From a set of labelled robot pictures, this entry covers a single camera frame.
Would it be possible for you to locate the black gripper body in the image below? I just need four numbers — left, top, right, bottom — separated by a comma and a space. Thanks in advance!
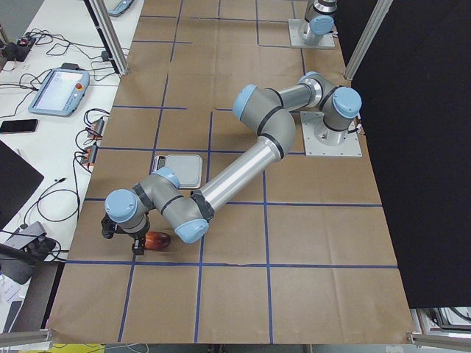
119, 216, 150, 240

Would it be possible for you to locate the red yellow mango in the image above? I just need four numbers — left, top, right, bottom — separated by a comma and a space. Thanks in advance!
144, 232, 171, 251

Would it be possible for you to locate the silver digital kitchen scale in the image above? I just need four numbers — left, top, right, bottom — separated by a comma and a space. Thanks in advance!
152, 154, 203, 189

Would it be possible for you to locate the grey usb hub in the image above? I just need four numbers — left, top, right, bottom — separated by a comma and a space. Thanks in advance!
4, 221, 46, 250

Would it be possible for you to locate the black laptop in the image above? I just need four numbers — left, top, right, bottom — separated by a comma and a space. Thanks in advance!
0, 142, 44, 228

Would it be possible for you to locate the black smartphone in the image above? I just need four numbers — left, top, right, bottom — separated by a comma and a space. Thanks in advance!
0, 118, 38, 134

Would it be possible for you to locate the brown paper table cover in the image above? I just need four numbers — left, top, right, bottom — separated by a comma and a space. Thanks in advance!
48, 1, 413, 344

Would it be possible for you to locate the blue teach pendant tablet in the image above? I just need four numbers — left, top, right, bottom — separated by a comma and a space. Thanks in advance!
28, 68, 90, 117

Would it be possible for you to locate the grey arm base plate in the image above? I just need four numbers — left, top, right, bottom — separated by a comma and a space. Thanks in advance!
288, 19, 335, 49
300, 111, 362, 158

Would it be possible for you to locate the aluminium frame post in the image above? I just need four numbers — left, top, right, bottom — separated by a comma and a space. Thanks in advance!
84, 0, 129, 77

